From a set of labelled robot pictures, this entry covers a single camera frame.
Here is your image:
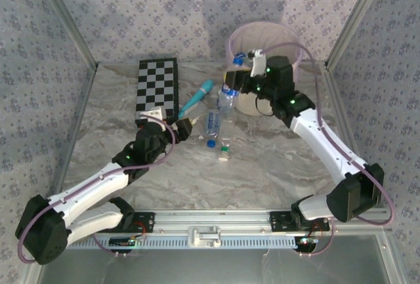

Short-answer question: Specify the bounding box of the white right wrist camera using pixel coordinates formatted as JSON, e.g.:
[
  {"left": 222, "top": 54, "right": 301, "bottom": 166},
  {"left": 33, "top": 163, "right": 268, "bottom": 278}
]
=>
[{"left": 249, "top": 49, "right": 267, "bottom": 78}]

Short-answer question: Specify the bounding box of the clear bottle blue label white cap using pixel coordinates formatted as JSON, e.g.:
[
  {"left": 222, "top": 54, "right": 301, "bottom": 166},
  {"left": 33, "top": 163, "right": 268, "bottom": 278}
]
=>
[{"left": 217, "top": 51, "right": 245, "bottom": 118}]

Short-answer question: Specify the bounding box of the small circuit board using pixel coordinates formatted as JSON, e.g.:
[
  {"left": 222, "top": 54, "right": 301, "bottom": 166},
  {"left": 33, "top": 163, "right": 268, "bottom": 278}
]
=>
[
  {"left": 109, "top": 237, "right": 138, "bottom": 247},
  {"left": 296, "top": 236, "right": 320, "bottom": 246}
]

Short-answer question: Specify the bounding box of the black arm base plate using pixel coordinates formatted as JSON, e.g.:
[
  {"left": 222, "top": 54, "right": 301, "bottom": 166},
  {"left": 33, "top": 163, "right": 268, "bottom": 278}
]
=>
[
  {"left": 126, "top": 211, "right": 156, "bottom": 234},
  {"left": 269, "top": 211, "right": 330, "bottom": 232}
]

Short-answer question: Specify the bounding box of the grey metal panel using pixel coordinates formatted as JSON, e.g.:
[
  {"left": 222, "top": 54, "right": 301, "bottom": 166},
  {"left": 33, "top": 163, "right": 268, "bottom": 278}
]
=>
[{"left": 35, "top": 234, "right": 394, "bottom": 284}]

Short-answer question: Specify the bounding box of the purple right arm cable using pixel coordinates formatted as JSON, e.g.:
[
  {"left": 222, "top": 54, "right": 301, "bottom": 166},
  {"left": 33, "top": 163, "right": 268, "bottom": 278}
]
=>
[{"left": 261, "top": 43, "right": 394, "bottom": 258}]

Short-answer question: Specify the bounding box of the teal marker pen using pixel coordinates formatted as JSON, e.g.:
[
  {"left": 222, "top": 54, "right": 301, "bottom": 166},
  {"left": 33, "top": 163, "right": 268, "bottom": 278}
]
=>
[{"left": 177, "top": 79, "right": 216, "bottom": 118}]

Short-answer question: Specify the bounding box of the aluminium frame side rail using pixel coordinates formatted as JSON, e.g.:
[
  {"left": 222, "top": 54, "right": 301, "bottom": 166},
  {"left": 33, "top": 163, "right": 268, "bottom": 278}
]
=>
[
  {"left": 323, "top": 64, "right": 373, "bottom": 213},
  {"left": 38, "top": 62, "right": 99, "bottom": 214}
]

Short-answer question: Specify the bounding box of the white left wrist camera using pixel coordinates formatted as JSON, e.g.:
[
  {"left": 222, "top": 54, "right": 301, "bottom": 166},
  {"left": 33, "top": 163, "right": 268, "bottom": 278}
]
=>
[{"left": 136, "top": 106, "right": 169, "bottom": 132}]

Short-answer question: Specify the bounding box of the grey metal latch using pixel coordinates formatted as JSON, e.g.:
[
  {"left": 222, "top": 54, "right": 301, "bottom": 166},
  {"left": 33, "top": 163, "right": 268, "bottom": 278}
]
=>
[{"left": 186, "top": 226, "right": 221, "bottom": 249}]

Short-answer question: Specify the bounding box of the clear bottle pale blue label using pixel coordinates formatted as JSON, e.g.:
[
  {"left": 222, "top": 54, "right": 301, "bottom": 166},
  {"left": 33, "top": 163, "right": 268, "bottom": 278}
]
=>
[{"left": 203, "top": 108, "right": 222, "bottom": 149}]

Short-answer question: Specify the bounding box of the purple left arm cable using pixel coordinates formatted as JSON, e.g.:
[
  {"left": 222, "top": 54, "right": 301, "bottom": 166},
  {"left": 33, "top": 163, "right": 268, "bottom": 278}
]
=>
[{"left": 18, "top": 115, "right": 177, "bottom": 264}]

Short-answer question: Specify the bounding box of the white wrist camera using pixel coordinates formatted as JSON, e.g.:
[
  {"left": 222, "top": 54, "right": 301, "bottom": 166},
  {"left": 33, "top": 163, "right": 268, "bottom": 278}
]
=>
[
  {"left": 136, "top": 106, "right": 169, "bottom": 132},
  {"left": 249, "top": 49, "right": 267, "bottom": 78}
]

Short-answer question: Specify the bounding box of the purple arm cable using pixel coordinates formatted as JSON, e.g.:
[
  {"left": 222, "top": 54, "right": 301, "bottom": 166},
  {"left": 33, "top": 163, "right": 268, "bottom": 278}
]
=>
[
  {"left": 18, "top": 115, "right": 177, "bottom": 264},
  {"left": 261, "top": 43, "right": 394, "bottom": 258}
]

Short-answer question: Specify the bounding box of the white ribbed plastic bin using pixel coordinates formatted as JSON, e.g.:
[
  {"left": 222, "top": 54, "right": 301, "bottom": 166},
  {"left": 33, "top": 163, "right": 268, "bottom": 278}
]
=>
[{"left": 235, "top": 92, "right": 275, "bottom": 117}]

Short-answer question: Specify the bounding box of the black grey chessboard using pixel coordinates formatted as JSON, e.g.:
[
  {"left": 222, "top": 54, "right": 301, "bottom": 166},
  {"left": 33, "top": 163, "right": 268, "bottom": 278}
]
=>
[{"left": 134, "top": 56, "right": 180, "bottom": 127}]

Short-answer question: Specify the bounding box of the aluminium frame post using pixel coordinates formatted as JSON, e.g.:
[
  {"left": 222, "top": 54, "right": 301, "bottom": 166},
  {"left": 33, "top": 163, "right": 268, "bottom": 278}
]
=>
[
  {"left": 32, "top": 0, "right": 99, "bottom": 67},
  {"left": 324, "top": 0, "right": 393, "bottom": 68}
]

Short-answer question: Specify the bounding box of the pink waste bin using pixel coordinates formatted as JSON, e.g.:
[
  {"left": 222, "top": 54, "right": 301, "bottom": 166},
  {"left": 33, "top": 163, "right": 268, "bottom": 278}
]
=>
[{"left": 228, "top": 23, "right": 303, "bottom": 83}]

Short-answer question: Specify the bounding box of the grey slotted cable duct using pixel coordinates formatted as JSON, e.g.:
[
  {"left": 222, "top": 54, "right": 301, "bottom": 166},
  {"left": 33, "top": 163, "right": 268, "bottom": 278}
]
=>
[{"left": 98, "top": 233, "right": 316, "bottom": 249}]

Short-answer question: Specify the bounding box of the clear bottle green ring white cap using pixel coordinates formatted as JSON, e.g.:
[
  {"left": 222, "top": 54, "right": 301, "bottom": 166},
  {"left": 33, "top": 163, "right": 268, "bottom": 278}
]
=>
[{"left": 218, "top": 123, "right": 234, "bottom": 163}]

